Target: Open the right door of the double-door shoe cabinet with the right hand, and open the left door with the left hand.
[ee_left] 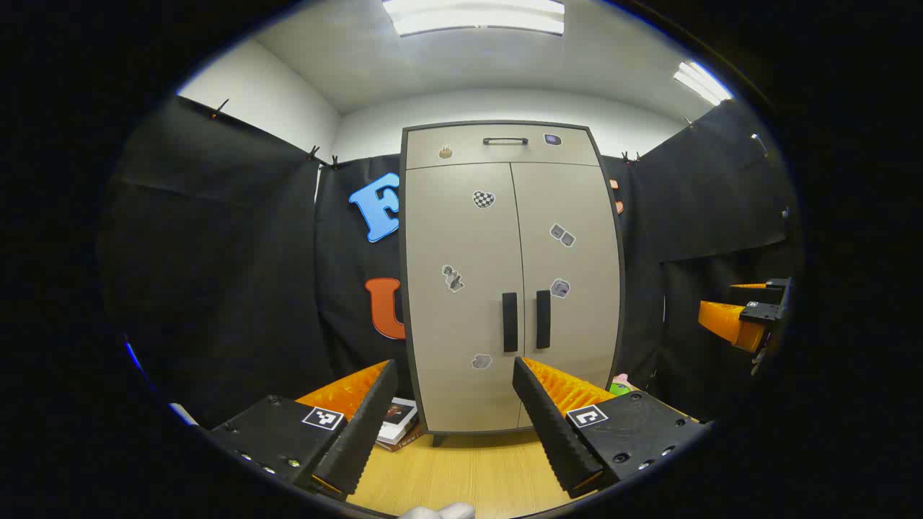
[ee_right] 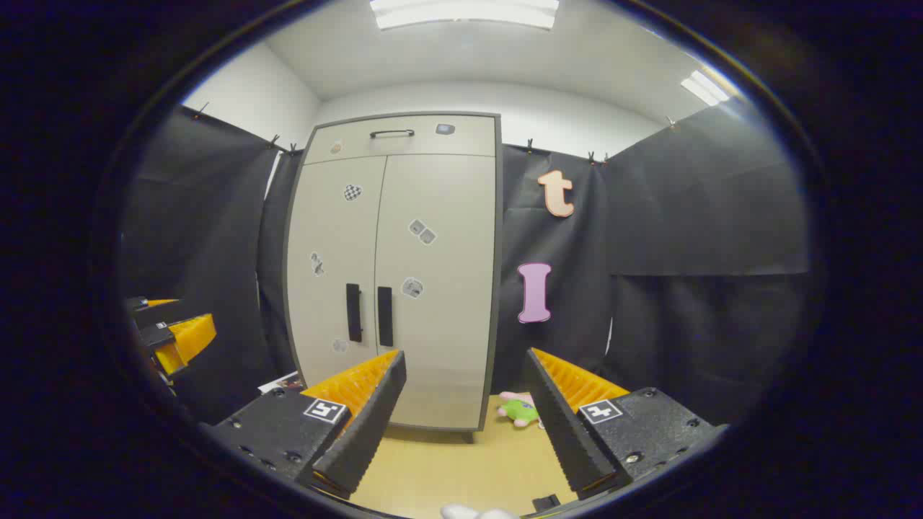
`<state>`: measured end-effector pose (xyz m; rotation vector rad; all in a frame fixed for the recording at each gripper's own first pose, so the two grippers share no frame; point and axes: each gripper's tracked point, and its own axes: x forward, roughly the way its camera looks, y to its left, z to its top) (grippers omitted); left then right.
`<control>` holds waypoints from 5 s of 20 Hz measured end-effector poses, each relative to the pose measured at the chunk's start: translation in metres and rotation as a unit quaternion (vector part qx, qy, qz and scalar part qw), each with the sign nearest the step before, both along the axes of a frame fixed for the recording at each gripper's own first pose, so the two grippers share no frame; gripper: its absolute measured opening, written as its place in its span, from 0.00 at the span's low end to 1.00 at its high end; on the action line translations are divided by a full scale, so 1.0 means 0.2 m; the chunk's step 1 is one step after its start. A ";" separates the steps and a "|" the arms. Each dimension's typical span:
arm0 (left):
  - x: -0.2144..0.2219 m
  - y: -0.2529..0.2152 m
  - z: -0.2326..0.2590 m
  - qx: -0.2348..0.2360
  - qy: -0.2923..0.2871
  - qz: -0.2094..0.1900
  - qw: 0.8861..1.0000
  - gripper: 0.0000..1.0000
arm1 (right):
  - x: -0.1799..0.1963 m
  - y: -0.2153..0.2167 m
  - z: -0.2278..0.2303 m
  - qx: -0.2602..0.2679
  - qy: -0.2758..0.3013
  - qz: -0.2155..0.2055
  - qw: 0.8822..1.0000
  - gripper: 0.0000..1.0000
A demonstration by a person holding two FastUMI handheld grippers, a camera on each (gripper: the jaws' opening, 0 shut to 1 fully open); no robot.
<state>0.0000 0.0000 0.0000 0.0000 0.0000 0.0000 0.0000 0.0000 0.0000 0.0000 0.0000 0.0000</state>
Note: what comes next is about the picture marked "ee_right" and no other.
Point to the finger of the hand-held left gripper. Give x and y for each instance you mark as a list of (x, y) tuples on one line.
[(162, 315), (191, 339)]

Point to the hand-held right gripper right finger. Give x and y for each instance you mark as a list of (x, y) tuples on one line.
[(566, 432)]

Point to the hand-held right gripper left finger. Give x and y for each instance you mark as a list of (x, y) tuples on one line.
[(364, 432)]

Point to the beige checkered-sticker shoe cabinet door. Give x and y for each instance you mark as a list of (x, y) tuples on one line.
[(332, 245)]

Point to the grey double-door shoe cabinet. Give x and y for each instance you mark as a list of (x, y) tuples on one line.
[(498, 238)]

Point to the green and pink plush toy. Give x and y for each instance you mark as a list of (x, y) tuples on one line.
[(520, 411)]

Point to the white printed sheet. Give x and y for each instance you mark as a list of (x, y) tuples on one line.
[(283, 382)]

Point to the black backdrop cloth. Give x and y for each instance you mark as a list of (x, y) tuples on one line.
[(685, 216)]

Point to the small ceiling light panel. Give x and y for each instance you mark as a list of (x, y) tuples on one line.
[(705, 88)]

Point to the long ceiling light panel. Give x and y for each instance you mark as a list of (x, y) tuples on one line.
[(465, 13)]

